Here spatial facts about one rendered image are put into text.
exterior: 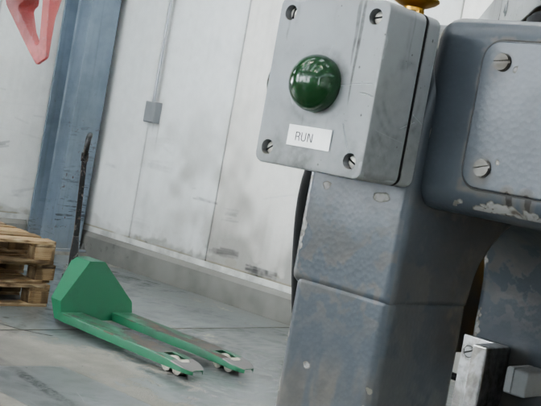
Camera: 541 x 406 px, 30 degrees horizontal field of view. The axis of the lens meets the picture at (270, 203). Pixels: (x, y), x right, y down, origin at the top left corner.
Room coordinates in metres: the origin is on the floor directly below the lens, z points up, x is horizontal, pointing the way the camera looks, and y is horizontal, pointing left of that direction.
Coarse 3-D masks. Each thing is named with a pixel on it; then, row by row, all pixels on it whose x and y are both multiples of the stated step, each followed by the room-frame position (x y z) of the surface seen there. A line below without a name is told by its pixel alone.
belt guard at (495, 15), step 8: (496, 0) 0.89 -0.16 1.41; (504, 0) 0.83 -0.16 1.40; (512, 0) 0.78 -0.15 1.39; (520, 0) 0.73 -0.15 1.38; (528, 0) 0.69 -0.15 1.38; (536, 0) 0.65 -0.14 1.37; (488, 8) 0.95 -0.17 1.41; (496, 8) 0.88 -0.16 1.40; (504, 8) 0.80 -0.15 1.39; (512, 8) 0.77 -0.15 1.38; (520, 8) 0.72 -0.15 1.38; (528, 8) 0.68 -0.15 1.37; (536, 8) 0.65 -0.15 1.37; (488, 16) 0.93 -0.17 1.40; (496, 16) 0.87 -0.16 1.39; (504, 16) 0.81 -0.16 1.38; (512, 16) 0.76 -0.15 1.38; (520, 16) 0.71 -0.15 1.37; (528, 16) 0.75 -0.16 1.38
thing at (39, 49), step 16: (16, 0) 0.85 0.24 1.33; (32, 0) 0.85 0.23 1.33; (48, 0) 0.82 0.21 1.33; (16, 16) 0.85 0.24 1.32; (32, 16) 0.86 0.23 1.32; (48, 16) 0.82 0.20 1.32; (32, 32) 0.84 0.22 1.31; (48, 32) 0.82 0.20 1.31; (32, 48) 0.83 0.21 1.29; (48, 48) 0.82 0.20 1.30
